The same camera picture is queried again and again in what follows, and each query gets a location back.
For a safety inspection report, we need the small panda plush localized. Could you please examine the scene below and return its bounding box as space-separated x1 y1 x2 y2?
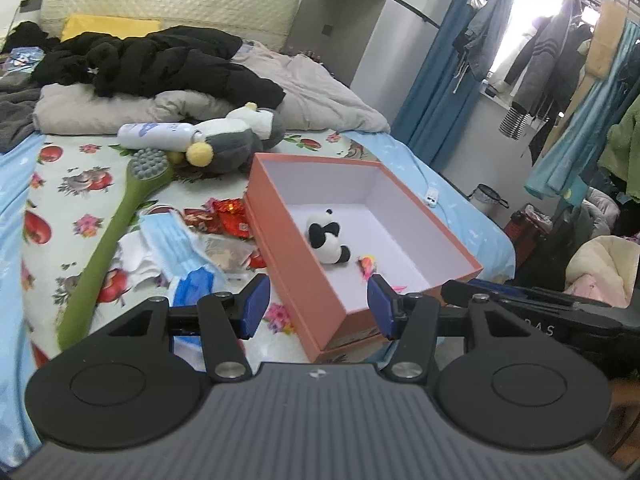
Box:
305 208 352 265

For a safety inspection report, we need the pink cardboard box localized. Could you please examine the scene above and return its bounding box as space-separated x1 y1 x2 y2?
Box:
243 152 484 363

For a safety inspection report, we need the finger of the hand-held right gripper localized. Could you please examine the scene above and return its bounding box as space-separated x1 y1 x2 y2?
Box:
440 279 521 311

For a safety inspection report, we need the hanging beige fleece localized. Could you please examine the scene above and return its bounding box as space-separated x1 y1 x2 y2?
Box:
587 0 631 78

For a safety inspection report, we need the black curtain rod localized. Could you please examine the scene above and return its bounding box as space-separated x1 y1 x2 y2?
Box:
390 0 443 29

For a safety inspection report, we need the clear packet with beige contents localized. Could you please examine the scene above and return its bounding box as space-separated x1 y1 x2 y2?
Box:
200 237 256 274

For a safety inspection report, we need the fruit print bedsheet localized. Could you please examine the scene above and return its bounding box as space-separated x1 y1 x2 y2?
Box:
0 127 516 371

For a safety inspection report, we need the white cloth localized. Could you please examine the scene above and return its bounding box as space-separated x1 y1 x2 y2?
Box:
117 232 167 287

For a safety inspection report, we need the white plastic bottle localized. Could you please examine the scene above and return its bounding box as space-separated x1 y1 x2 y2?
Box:
117 121 203 152

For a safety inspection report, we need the black white striped garment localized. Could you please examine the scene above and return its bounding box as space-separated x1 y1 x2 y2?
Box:
500 102 531 140

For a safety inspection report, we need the beige duvet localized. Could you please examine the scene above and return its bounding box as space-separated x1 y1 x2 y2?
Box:
32 40 391 135

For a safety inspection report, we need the small pink yellow toy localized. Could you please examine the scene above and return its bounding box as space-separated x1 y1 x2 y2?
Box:
356 254 379 282

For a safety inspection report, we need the red bag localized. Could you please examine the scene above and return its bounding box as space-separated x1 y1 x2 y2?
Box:
505 205 556 261

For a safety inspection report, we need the hanging light blue dress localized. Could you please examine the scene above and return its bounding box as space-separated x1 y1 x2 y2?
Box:
525 25 640 202

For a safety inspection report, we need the dark cloth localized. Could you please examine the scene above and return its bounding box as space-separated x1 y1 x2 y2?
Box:
2 21 49 54

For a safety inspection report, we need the green garment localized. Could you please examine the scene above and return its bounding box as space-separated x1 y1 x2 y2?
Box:
597 110 640 186

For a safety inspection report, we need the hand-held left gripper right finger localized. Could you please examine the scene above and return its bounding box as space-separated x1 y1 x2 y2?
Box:
366 274 533 382

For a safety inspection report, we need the grey white penguin plush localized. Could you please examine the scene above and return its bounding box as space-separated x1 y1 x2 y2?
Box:
182 102 287 177

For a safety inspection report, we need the blue curtain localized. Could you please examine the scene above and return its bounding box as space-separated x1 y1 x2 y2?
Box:
392 0 501 173

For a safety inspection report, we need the hanging grey coat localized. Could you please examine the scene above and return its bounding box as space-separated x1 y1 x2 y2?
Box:
502 0 583 111

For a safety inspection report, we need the white puffy jacket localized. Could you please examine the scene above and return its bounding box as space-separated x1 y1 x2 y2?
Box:
582 187 621 226

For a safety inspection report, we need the hanging denim jacket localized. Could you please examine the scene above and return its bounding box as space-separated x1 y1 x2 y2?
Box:
452 0 516 83

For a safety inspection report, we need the cream fleece garment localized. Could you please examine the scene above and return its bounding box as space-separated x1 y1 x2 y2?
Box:
565 235 640 306

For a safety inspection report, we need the green massage brush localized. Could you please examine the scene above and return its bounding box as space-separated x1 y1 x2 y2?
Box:
56 147 175 351

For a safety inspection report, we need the grey fleece blanket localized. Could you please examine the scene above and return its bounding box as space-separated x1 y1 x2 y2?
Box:
0 77 48 154

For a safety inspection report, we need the beige quilted headboard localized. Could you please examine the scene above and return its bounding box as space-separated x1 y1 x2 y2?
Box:
39 0 302 53

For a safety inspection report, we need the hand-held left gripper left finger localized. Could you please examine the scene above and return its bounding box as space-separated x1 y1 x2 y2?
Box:
107 275 272 383

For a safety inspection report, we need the blue white plastic packet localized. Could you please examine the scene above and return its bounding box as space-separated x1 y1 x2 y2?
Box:
172 266 227 307

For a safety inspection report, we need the black puffer jacket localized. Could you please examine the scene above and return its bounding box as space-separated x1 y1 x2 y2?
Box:
32 25 287 109

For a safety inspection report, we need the light blue face mask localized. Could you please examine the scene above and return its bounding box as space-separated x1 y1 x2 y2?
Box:
139 209 221 281

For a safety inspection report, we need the yellow pillow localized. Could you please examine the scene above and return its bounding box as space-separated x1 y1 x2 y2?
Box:
61 14 162 43

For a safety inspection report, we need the grey trash bin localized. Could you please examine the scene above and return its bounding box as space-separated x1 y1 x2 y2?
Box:
470 183 509 219

